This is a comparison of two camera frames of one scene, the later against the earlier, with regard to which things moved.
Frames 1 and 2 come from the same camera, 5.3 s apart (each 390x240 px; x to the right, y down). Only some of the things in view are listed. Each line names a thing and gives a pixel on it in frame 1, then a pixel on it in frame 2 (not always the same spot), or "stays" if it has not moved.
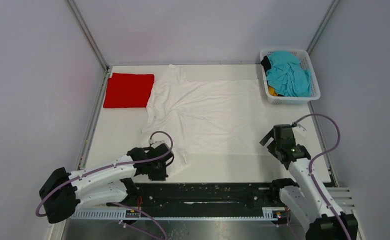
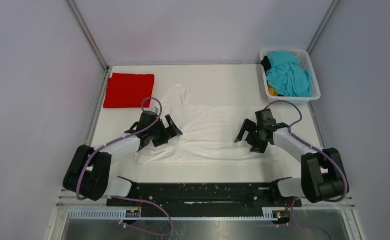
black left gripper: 160,176 to 172,131
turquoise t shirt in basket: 287,75 stays
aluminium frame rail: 88,35 stays
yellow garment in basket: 271,91 stays
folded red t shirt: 128,90 stays
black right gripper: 271,146 to 249,126
